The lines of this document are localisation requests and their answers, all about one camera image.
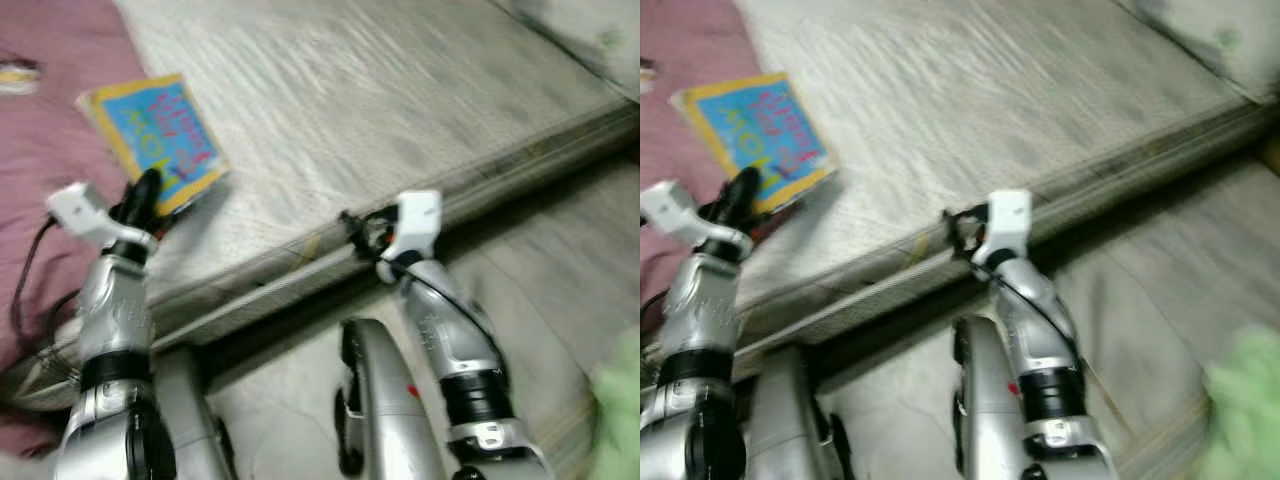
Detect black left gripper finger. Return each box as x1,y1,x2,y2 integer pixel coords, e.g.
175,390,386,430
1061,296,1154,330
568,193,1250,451
722,165,763,213
125,167,167,216

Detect colourful yellow-edged book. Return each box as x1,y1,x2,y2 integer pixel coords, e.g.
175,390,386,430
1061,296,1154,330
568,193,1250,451
77,73,230,217
670,72,837,214

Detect white pillow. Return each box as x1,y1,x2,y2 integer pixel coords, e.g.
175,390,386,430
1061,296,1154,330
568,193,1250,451
505,0,641,101
1115,0,1280,107

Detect pink cartoon print blanket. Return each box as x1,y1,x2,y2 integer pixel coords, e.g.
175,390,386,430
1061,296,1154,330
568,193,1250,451
640,0,766,337
0,0,151,457

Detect white quilted mattress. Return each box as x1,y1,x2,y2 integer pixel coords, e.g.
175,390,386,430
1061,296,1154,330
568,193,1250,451
730,0,1280,353
10,0,641,411

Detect silver right robot leg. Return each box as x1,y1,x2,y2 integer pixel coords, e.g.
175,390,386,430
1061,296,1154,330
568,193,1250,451
335,318,448,480
950,315,1043,480

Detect silver robot leg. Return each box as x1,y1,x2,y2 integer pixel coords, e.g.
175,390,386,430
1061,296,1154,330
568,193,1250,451
950,315,1043,480
150,345,239,480
335,318,448,480
745,345,853,480

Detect silver left robot leg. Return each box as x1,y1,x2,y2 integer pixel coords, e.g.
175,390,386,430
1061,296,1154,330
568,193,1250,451
150,345,239,480
745,345,853,480

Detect light green cloth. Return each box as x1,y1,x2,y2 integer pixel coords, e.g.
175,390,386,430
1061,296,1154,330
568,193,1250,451
585,328,641,480
1195,325,1280,480

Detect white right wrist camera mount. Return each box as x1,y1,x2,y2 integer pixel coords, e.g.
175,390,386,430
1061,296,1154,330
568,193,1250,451
385,190,444,266
975,190,1034,267

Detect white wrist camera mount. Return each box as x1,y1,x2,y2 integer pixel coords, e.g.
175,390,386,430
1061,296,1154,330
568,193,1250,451
640,180,753,263
385,190,444,266
975,190,1034,267
46,182,157,263

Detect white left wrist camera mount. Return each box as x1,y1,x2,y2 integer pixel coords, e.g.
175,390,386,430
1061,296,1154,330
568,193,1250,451
46,182,157,263
640,180,753,263

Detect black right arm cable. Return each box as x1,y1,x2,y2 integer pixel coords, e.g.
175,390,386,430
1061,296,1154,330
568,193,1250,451
395,270,506,381
990,270,1086,371

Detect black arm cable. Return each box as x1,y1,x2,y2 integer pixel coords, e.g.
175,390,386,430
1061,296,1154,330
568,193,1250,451
990,270,1086,371
395,270,506,381
10,215,81,356

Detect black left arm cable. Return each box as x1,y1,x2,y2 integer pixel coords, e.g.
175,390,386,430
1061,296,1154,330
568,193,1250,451
10,215,81,356

